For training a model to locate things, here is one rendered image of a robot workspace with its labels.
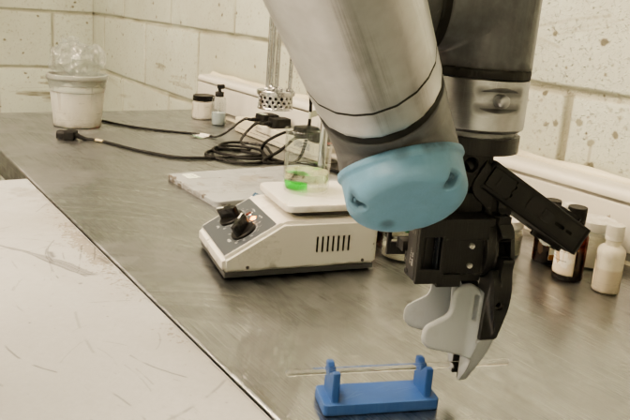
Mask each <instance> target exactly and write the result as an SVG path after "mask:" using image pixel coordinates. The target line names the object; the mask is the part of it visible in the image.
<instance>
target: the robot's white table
mask: <svg viewBox="0 0 630 420"><path fill-rule="evenodd" d="M0 420H272V419H271V418H270V417H269V416H268V415H267V414H266V413H265V412H263V411H262V410H261V409H260V408H259V407H258V406H257V405H256V404H255V403H254V402H253V401H252V400H251V399H250V398H249V397H248V396H247V395H246V394H245V393H244V392H243V391H242V390H241V389H240V388H239V387H238V386H237V385H236V384H235V383H234V382H233V381H232V380H231V379H230V378H229V377H228V376H227V375H226V374H225V373H224V372H223V371H222V370H221V369H220V368H219V367H218V366H217V365H216V364H215V363H214V362H213V361H212V360H211V359H210V358H209V357H208V356H207V355H206V354H205V353H204V352H203V351H201V350H200V349H199V348H198V347H197V346H196V345H195V344H194V343H193V342H192V341H191V340H190V339H189V338H188V337H187V336H186V335H185V334H184V333H183V332H182V331H181V330H180V329H179V328H178V327H177V326H176V325H175V324H174V323H173V322H172V321H171V320H170V319H169V318H168V317H167V316H166V315H165V314H164V313H163V312H162V311H161V310H160V309H159V308H158V307H157V306H156V305H155V304H154V303H153V302H152V301H151V300H150V299H149V298H148V297H147V296H146V295H145V294H144V293H143V292H142V291H141V290H140V289H138V288H137V287H136V286H135V285H134V284H133V283H132V282H131V281H130V280H129V279H128V278H127V277H126V276H125V275H124V274H123V273H122V272H121V271H120V270H119V269H118V268H117V267H116V266H115V265H114V264H113V263H112V262H111V261H110V260H109V259H108V258H107V257H106V256H105V255H104V254H103V253H102V252H101V251H100V250H99V249H98V248H97V247H96V246H95V245H94V244H93V243H92V242H91V241H90V240H89V239H88V238H87V237H86V236H85V235H84V234H83V233H82V232H81V231H80V230H79V229H78V228H76V227H75V226H74V225H73V224H72V223H71V222H70V221H69V220H68V219H67V218H66V217H65V216H64V215H63V214H62V213H61V212H60V211H59V210H58V209H57V208H56V207H55V206H54V205H53V204H52V203H51V202H50V201H49V200H48V199H47V198H46V197H45V196H44V195H43V194H42V193H41V192H40V191H39V190H38V189H37V188H36V187H35V186H34V185H33V184H32V183H31V182H30V181H29V180H28V179H16V180H1V181H0Z"/></svg>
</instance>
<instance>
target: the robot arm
mask: <svg viewBox="0 0 630 420"><path fill-rule="evenodd" d="M263 2H264V4H265V6H266V8H267V10H268V12H269V14H270V16H271V18H272V20H273V23H274V25H275V27H276V29H277V31H278V33H279V35H280V37H281V39H282V41H283V43H284V45H285V48H286V50H287V52H288V54H289V56H290V57H291V59H292V62H293V64H294V66H295V68H296V70H297V73H298V75H299V77H300V79H301V81H302V83H303V85H304V86H305V88H306V90H307V93H308V95H309V98H310V100H311V102H312V104H313V106H314V108H315V110H316V112H317V114H318V115H319V116H320V119H321V121H322V124H323V126H324V128H325V130H326V132H327V134H328V137H329V139H330V141H331V143H332V144H333V146H334V149H335V152H336V156H337V164H338V169H339V173H338V175H337V182H338V183H339V184H340V185H341V186H342V190H343V195H344V200H345V203H346V207H347V210H348V212H349V214H350V216H351V217H352V218H353V219H354V220H355V221H356V222H357V223H359V224H360V225H362V226H364V227H366V228H369V229H371V230H375V231H380V232H387V235H386V245H385V254H405V257H404V262H405V263H406V266H405V268H404V272H405V274H406V275H407V276H408V277H409V278H410V279H411V280H413V283H414V284H431V285H430V290H429V292H428V293H427V294H426V295H425V296H423V297H421V298H419V299H416V300H414V301H412V302H411V303H409V304H408V305H407V306H406V307H405V309H404V314H403V317H404V321H405V323H406V324H408V325H409V326H410V327H413V328H417V329H421V330H423V331H422V335H421V340H422V343H423V344H424V345H425V346H426V347H427V348H429V349H432V350H436V351H441V352H445V353H447V356H448V361H458V366H457V368H450V371H452V372H456V373H457V379H458V380H465V379H467V377H468V376H469V375H470V374H471V373H472V371H473V370H474V369H475V368H476V366H477V365H478V364H479V362H480V361H481V359H482V358H483V357H484V356H485V354H486V353H487V351H488V349H489V347H490V345H491V343H492V341H493V339H495V338H496V337H497V336H498V334H499V332H500V329H501V327H502V324H503V321H504V318H505V316H506V313H507V310H508V308H509V304H510V300H511V293H512V277H513V269H514V265H515V261H514V258H515V230H514V227H513V225H512V223H511V222H512V217H513V218H515V219H516V220H518V221H519V222H521V223H522V224H523V225H525V226H526V227H527V228H529V229H530V230H531V231H530V234H531V235H532V236H534V237H535V238H536V239H538V240H539V242H540V243H541V244H542V245H544V246H546V247H550V248H553V249H554V250H557V251H560V250H561V249H562V250H564V251H567V252H569V253H571V254H573V255H575V254H576V252H577V251H578V249H579V248H580V246H581V245H582V243H583V242H584V240H585V239H586V238H587V236H588V235H589V233H590V232H591V230H589V229H588V228H587V227H585V226H584V225H583V224H581V223H580V221H581V219H580V218H579V217H577V216H576V215H575V214H574V213H572V212H571V211H570V210H569V209H568V208H566V207H563V206H561V205H559V204H557V203H555V202H552V201H551V200H549V199H548V198H546V197H545V196H544V195H542V194H541V193H540V192H538V191H537V190H536V189H534V188H533V187H531V186H530V185H529V184H527V183H526V182H525V181H523V180H522V179H521V178H519V177H518V176H516V175H515V174H514V173H512V172H511V171H509V170H508V169H507V168H505V167H504V166H503V165H502V164H501V163H500V162H498V161H497V160H494V159H493V158H494V157H509V156H513V155H516V154H517V153H518V147H519V140H520V136H519V135H518V134H517V133H519V132H520V131H521V130H523V129H524V122H525V115H526V110H527V103H528V96H529V90H530V83H531V77H532V71H533V59H534V53H535V46H536V40H537V34H538V27H539V21H540V15H541V8H542V2H543V0H263ZM510 216H512V217H510ZM395 232H405V233H408V234H409V235H398V236H397V241H391V240H392V233H395ZM479 279H480V280H479ZM477 280H479V283H478V281H477Z"/></svg>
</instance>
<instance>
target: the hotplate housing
mask: <svg viewBox="0 0 630 420"><path fill-rule="evenodd" d="M249 199H251V200H252V201H253V202H254V203H255V204H257V205H258V206H259V207H260V208H261V209H262V210H263V211H264V213H265V214H266V215H267V216H269V217H270V218H271V219H273V220H274V221H275V222H276V225H275V226H274V227H272V228H270V229H269V230H267V231H265V232H263V233H261V234H260V235H258V236H257V237H255V238H253V239H252V240H250V241H248V242H247V243H245V244H244V245H243V246H241V247H239V248H237V249H235V250H234V251H232V252H230V253H229V254H227V255H225V256H224V255H223V254H222V252H221V251H220V250H219V248H218V247H217V245H216V244H215V243H214V241H213V240H212V239H211V237H210V236H209V235H208V233H207V232H206V231H205V229H204V228H202V229H201V230H200V231H199V238H200V239H201V245H202V247H203V248H204V250H205V251H206V252H207V254H208V255H209V257H210V258H211V260H212V261H213V263H214V264H215V266H216V267H217V269H218V270H219V272H220V273H221V275H222V276H223V277H224V278H240V277H254V276H267V275H280V274H293V273H306V272H320V271H333V270H346V269H359V268H371V267H372V262H373V260H375V251H376V242H377V232H378V231H375V230H371V229H369V228H366V227H364V226H362V225H360V224H359V223H357V222H356V221H355V220H354V219H353V218H352V217H351V216H350V214H349V212H348V211H336V212H312V213H289V212H286V211H284V210H283V209H282V208H281V207H280V206H278V205H277V204H276V203H275V202H274V201H272V200H271V199H270V198H269V197H268V196H267V195H265V194H263V195H256V196H254V197H249Z"/></svg>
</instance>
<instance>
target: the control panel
mask: <svg viewBox="0 0 630 420"><path fill-rule="evenodd" d="M236 207H237V209H238V210H242V212H243V213H244V214H246V213H247V212H251V214H250V215H248V216H246V217H247V220H248V222H252V223H254V224H255V226H256V228H255V230H254V231H253V232H252V233H251V234H250V235H248V236H246V237H244V238H242V239H238V240H234V239H232V237H231V235H232V232H233V231H232V229H231V226H232V225H233V224H230V225H227V226H222V225H221V224H220V223H219V222H220V220H221V218H220V216H218V217H216V218H214V219H213V220H211V221H209V222H207V223H206V224H204V225H202V227H203V228H204V229H205V231H206V232H207V233H208V235H209V236H210V237H211V239H212V240H213V241H214V243H215V244H216V245H217V247H218V248H219V250H220V251H221V252H222V254H223V255H224V256H225V255H227V254H229V253H230V252H232V251H234V250H235V249H237V248H239V247H241V246H243V245H244V244H245V243H247V242H248V241H250V240H252V239H253V238H255V237H257V236H258V235H260V234H261V233H264V232H265V231H267V230H269V229H270V228H272V227H274V226H275V225H276V222H275V221H274V220H273V219H271V218H270V217H269V216H267V215H266V214H265V213H264V211H263V210H262V209H261V208H260V207H259V206H258V205H257V204H255V203H254V202H253V201H252V200H251V199H247V200H245V201H243V202H241V203H239V204H238V205H236ZM253 216H255V217H256V218H254V219H252V220H250V218H251V217H253Z"/></svg>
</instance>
